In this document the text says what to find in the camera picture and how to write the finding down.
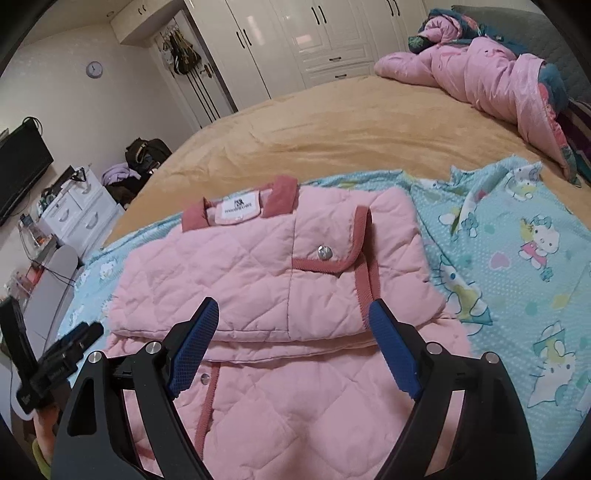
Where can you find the cartoon cat printed sheet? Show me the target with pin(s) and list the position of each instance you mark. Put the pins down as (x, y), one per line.
(508, 277)

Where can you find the black television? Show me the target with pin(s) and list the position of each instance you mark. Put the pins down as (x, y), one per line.
(21, 170)

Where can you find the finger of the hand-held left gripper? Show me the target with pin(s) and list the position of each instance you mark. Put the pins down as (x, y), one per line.
(81, 336)

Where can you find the black bag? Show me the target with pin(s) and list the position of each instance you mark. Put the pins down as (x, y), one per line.
(147, 154)

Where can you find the pink quilted jacket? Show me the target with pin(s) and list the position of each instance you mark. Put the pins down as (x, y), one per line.
(258, 286)

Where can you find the white drawer chest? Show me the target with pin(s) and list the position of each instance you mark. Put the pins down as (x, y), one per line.
(83, 212)

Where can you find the pink comforter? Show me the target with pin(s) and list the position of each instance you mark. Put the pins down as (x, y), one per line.
(485, 69)

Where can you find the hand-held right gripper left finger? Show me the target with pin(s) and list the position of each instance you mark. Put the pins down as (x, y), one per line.
(194, 346)

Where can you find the purple garment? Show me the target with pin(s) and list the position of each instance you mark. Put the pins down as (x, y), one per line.
(117, 174)

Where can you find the dark striped pillow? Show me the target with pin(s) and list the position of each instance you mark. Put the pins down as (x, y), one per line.
(579, 138)

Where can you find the white wardrobe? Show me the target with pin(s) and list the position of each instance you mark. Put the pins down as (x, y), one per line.
(295, 41)

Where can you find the grey headboard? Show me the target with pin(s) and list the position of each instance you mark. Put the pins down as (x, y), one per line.
(554, 41)

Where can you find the hanging bags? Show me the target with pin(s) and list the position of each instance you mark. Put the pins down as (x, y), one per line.
(182, 53)

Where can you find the white door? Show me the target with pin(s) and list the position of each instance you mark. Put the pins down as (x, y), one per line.
(207, 97)

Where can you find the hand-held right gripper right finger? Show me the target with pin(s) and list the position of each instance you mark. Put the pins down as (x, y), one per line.
(397, 346)

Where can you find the bed with tan cover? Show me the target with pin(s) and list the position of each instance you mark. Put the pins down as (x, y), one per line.
(346, 134)

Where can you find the purple wall clock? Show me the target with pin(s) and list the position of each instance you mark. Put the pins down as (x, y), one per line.
(94, 69)

